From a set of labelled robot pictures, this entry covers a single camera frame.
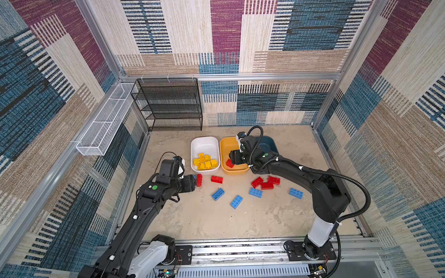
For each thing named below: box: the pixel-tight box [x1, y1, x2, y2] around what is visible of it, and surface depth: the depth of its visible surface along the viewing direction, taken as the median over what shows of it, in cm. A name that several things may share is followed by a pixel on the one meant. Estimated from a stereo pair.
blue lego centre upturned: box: [212, 187, 226, 201], surface depth 91 cm
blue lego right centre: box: [248, 187, 264, 199], surface depth 91 cm
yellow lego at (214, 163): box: [210, 159, 218, 168], surface depth 101 cm
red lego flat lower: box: [261, 182, 275, 190], surface depth 95 cm
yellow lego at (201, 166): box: [197, 162, 206, 171], surface depth 101 cm
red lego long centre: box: [210, 175, 224, 184], surface depth 96 cm
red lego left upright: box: [197, 173, 204, 188], surface depth 96 cm
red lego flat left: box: [250, 176, 264, 189], surface depth 96 cm
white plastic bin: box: [190, 136, 221, 175], surface depth 110 cm
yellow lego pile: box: [205, 161, 213, 170], surface depth 101 cm
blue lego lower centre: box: [230, 195, 244, 210], surface depth 89 cm
